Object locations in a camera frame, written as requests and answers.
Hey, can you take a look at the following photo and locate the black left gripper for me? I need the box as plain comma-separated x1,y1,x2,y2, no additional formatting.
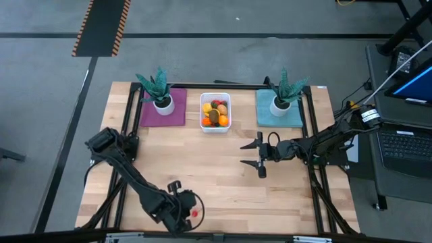
158,180,198,234

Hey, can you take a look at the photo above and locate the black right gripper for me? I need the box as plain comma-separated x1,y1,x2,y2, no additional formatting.
240,131,298,180

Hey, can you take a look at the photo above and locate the white perforated plastic basket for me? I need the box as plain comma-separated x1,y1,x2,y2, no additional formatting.
199,92,232,134

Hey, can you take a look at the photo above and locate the teal cloth mat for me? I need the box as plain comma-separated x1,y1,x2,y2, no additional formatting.
255,88,304,128

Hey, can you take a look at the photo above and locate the snake plant in white pot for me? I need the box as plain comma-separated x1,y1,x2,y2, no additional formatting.
269,66,310,118
135,66,176,116

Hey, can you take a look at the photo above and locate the purple cloth mat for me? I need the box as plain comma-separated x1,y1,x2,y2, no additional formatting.
140,88,188,128

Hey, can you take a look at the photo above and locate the grey side cart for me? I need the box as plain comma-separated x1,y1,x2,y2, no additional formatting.
366,43,432,210

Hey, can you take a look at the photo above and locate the dark laptop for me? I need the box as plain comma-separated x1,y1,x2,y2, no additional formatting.
376,121,432,180

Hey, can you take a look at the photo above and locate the white rod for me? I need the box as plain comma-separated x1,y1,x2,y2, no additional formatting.
352,38,432,117

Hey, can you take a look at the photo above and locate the black power adapter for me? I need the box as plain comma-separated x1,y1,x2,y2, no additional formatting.
387,45,419,80

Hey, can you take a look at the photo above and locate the monitor with blue screen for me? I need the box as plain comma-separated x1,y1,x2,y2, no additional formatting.
384,57,432,107

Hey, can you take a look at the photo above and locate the black chair base leg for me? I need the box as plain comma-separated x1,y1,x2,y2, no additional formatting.
0,147,26,163

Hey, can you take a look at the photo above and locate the black hazard-striped floor mat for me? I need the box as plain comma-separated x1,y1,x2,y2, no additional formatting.
71,0,132,57

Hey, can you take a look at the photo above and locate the black desk leg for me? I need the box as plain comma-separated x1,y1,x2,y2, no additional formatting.
376,0,432,57

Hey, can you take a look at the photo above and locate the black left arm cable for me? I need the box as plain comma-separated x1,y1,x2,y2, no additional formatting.
187,191,206,232

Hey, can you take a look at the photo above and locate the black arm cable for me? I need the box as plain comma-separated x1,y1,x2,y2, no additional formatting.
267,131,281,146
187,191,206,232

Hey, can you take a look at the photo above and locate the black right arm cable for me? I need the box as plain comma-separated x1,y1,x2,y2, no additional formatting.
267,131,281,146

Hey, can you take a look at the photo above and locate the metal front rail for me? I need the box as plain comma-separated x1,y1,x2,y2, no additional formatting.
104,232,333,243

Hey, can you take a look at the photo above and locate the black aluminium rig frame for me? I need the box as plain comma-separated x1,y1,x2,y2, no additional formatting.
79,80,360,237

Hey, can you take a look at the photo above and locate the yellow floor cable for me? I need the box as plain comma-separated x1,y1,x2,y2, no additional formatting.
347,100,375,114

